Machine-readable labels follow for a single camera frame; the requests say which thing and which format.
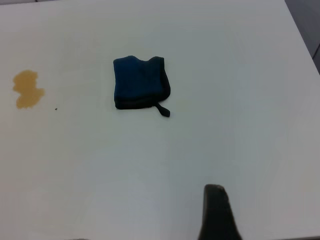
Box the brown coffee spill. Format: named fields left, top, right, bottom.
left=12, top=69, right=46, bottom=110

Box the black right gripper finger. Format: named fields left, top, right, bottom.
left=197, top=184, right=243, bottom=240

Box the blue cloth with black trim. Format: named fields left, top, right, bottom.
left=112, top=56, right=172, bottom=118

